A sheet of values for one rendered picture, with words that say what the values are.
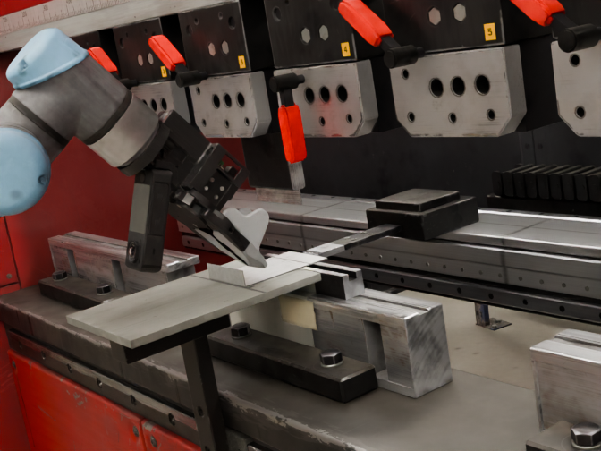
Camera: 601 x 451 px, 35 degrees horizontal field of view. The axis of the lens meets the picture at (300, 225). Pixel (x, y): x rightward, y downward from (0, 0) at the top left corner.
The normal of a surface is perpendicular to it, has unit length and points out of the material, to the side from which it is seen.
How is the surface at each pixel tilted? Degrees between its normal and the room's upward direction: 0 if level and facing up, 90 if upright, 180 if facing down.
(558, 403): 90
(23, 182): 90
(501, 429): 0
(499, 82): 90
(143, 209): 71
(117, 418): 90
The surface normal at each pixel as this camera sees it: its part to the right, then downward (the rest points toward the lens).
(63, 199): 0.59, 0.07
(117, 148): 0.00, 0.60
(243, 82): -0.80, 0.25
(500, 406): -0.16, -0.97
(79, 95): 0.38, 0.25
